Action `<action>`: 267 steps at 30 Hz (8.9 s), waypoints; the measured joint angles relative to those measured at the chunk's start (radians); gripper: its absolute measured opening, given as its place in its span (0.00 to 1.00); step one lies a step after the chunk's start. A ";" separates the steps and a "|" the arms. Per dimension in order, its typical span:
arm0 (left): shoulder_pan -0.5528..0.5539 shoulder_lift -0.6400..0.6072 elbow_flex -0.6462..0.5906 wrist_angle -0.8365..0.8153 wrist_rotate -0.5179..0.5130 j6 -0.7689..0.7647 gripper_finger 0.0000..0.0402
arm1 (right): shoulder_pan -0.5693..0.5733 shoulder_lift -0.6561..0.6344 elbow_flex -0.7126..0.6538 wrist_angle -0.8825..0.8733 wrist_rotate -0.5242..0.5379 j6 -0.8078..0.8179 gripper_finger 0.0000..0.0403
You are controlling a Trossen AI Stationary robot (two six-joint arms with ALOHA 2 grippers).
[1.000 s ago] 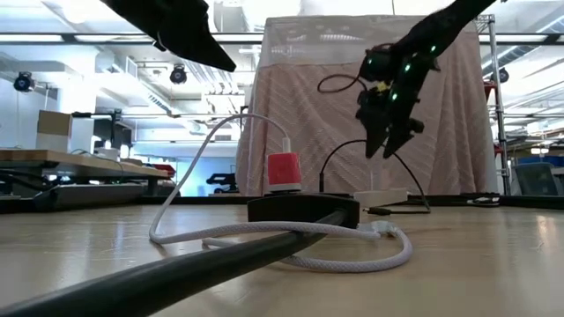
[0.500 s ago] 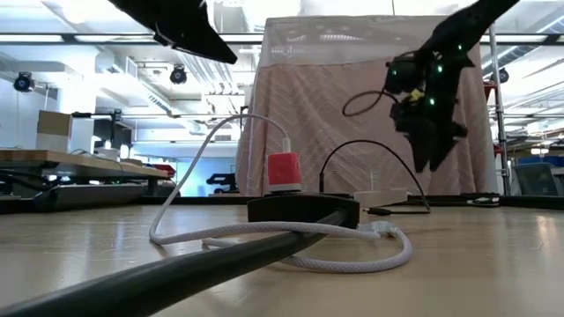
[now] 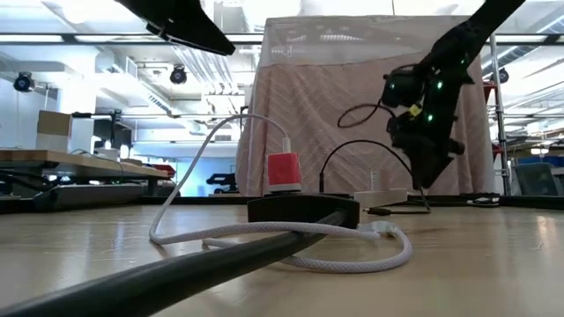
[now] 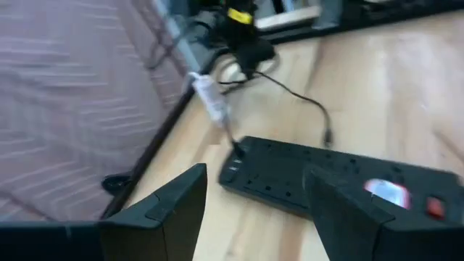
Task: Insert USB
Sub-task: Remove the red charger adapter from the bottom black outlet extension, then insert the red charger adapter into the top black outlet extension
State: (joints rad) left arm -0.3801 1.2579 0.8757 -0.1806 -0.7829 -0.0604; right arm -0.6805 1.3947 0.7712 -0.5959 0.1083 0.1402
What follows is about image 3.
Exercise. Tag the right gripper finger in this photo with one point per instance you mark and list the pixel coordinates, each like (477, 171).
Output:
(427, 167)

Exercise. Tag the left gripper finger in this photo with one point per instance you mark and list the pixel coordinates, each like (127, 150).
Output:
(185, 22)

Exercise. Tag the black power strip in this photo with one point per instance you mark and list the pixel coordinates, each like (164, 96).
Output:
(304, 209)

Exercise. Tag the red white USB charger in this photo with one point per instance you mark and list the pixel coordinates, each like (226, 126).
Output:
(284, 171)

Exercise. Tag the white power strip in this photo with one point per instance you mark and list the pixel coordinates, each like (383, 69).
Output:
(383, 197)

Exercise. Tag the black round spotlight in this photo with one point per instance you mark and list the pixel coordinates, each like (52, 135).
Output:
(503, 75)
(177, 75)
(23, 82)

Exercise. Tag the red plastic rack bin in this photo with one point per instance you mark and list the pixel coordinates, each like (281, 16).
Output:
(498, 150)
(489, 90)

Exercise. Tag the grey mesh office chair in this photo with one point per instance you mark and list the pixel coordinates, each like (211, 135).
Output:
(535, 180)

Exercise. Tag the blue plastic bin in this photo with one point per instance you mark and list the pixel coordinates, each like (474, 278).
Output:
(542, 161)

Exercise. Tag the pink chevron blanket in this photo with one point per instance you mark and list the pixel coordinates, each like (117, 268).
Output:
(308, 110)

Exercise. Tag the black caster base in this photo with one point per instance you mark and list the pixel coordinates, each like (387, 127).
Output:
(222, 179)

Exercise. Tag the cardboard box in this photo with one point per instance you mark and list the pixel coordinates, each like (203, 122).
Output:
(54, 123)

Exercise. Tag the wooden workbench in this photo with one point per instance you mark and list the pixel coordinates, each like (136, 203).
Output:
(66, 157)

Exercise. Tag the grey metal tray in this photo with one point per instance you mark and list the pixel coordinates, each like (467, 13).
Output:
(88, 196)

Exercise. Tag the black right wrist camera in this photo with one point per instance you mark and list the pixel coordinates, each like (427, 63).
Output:
(401, 88)

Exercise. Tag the black aluminium table frame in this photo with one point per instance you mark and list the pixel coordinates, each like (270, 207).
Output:
(529, 201)

